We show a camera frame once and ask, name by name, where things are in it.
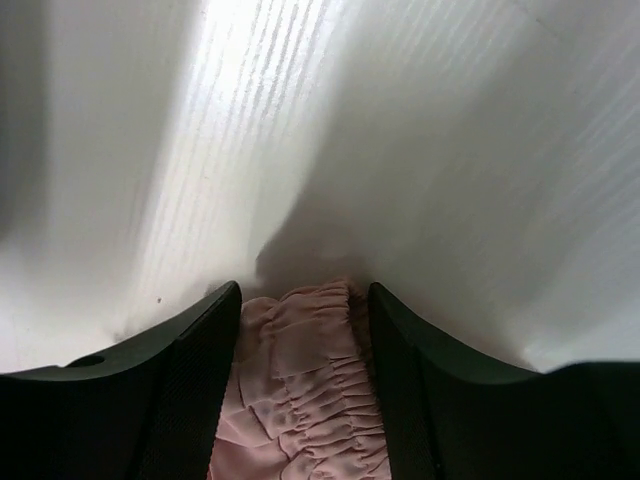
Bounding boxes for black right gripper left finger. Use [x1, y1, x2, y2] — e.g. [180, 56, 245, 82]
[1, 281, 242, 479]

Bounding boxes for pink trousers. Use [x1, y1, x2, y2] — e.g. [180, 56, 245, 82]
[207, 279, 391, 479]

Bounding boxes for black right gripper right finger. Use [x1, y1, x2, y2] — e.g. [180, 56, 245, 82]
[368, 283, 639, 479]

